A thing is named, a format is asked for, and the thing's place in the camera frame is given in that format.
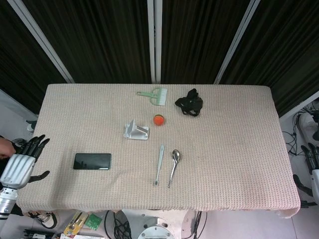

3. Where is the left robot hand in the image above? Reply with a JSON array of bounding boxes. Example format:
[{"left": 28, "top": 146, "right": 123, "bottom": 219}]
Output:
[{"left": 0, "top": 134, "right": 50, "bottom": 190}]

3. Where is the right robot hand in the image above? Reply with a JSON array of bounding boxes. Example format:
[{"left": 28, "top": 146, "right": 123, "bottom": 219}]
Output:
[{"left": 293, "top": 142, "right": 319, "bottom": 200}]

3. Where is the black smartphone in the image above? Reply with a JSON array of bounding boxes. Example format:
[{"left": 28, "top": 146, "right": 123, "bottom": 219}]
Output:
[{"left": 73, "top": 153, "right": 112, "bottom": 171}]

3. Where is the white phone stand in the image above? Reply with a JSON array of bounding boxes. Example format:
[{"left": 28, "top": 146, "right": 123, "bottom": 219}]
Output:
[{"left": 123, "top": 119, "right": 151, "bottom": 140}]

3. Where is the person in black clothes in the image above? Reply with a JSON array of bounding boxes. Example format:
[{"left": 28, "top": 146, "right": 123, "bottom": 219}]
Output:
[{"left": 0, "top": 135, "right": 25, "bottom": 160}]

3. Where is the white rounded object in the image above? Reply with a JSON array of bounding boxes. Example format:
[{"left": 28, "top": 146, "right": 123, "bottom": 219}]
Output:
[{"left": 299, "top": 113, "right": 319, "bottom": 142}]

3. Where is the black and white sneaker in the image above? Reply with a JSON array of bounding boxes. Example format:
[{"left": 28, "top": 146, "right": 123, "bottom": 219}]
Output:
[{"left": 27, "top": 211, "right": 58, "bottom": 229}]

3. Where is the black tools pile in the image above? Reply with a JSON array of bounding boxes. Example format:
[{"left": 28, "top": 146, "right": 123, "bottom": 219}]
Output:
[{"left": 22, "top": 230, "right": 57, "bottom": 239}]

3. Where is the yellow packaged tool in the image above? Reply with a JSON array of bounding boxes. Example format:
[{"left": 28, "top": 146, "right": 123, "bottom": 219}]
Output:
[{"left": 63, "top": 211, "right": 89, "bottom": 236}]

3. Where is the green circuit board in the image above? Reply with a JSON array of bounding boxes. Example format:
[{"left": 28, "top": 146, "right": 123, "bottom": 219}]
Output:
[{"left": 86, "top": 213, "right": 103, "bottom": 230}]

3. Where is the beige waffle tablecloth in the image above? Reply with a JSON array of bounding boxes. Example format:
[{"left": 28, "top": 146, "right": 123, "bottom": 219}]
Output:
[{"left": 18, "top": 83, "right": 301, "bottom": 219}]

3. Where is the black pleated curtain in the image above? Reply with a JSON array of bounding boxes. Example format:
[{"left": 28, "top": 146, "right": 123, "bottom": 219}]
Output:
[
  {"left": 160, "top": 0, "right": 250, "bottom": 85},
  {"left": 0, "top": 0, "right": 69, "bottom": 115},
  {"left": 24, "top": 0, "right": 152, "bottom": 84},
  {"left": 220, "top": 0, "right": 319, "bottom": 118}
]

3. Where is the metal spoon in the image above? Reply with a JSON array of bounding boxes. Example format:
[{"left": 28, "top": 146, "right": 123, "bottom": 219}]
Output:
[{"left": 167, "top": 149, "right": 182, "bottom": 188}]

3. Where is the grey toothbrush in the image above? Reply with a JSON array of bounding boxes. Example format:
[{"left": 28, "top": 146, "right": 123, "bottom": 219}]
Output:
[{"left": 153, "top": 143, "right": 165, "bottom": 186}]

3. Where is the orange ball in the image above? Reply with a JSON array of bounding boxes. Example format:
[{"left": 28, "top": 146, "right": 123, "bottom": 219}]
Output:
[{"left": 153, "top": 114, "right": 165, "bottom": 127}]

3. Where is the green cleaning brush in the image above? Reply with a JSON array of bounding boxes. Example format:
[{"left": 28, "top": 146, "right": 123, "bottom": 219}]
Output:
[{"left": 136, "top": 87, "right": 167, "bottom": 107}]

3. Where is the black floor cable bundle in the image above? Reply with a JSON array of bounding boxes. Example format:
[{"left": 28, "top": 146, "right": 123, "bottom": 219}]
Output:
[
  {"left": 284, "top": 104, "right": 319, "bottom": 156},
  {"left": 104, "top": 210, "right": 133, "bottom": 239},
  {"left": 189, "top": 211, "right": 207, "bottom": 239}
]

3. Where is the white frame post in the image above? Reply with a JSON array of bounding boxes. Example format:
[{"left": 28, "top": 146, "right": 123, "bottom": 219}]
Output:
[
  {"left": 147, "top": 0, "right": 162, "bottom": 84},
  {"left": 7, "top": 0, "right": 75, "bottom": 84},
  {"left": 279, "top": 91, "right": 319, "bottom": 120},
  {"left": 214, "top": 0, "right": 261, "bottom": 85}
]

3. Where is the black fabric strap bundle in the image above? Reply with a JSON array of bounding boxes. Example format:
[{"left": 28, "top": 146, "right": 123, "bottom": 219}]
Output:
[{"left": 174, "top": 88, "right": 204, "bottom": 117}]

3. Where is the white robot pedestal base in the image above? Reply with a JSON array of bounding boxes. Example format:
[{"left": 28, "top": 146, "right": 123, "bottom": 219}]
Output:
[{"left": 122, "top": 209, "right": 200, "bottom": 239}]

